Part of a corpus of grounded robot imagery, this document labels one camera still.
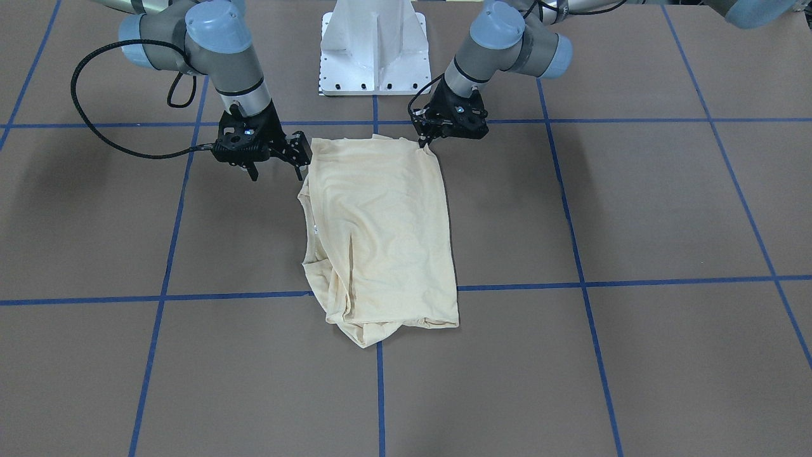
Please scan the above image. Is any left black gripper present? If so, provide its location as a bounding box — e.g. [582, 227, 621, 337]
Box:
[409, 81, 489, 149]

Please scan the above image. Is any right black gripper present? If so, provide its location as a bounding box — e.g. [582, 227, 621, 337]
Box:
[212, 102, 312, 182]

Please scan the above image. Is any beige long-sleeve printed shirt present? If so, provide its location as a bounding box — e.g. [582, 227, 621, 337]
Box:
[298, 134, 459, 348]

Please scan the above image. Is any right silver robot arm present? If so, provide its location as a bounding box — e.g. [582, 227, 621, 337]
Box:
[70, 1, 312, 180]

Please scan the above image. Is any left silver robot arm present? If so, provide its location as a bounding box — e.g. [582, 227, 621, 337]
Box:
[406, 1, 810, 148]

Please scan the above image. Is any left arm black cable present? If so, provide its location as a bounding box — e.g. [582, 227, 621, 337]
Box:
[407, 73, 446, 118]

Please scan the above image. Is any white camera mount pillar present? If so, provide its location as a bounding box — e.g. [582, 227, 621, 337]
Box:
[318, 1, 431, 96]

